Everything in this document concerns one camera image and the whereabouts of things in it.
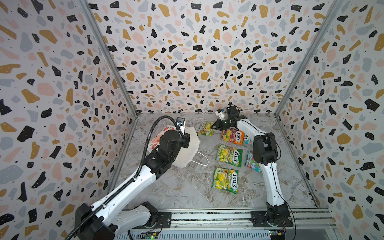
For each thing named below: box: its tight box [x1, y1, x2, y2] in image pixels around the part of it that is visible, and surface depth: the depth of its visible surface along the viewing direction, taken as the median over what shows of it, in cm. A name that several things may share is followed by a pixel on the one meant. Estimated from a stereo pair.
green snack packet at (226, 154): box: [216, 144, 243, 168], surface depth 97 cm
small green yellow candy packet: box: [197, 122, 215, 137], surface depth 107 cm
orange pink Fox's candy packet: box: [221, 128, 245, 145], surface depth 107 cm
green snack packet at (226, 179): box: [212, 167, 239, 195], surface depth 87 cm
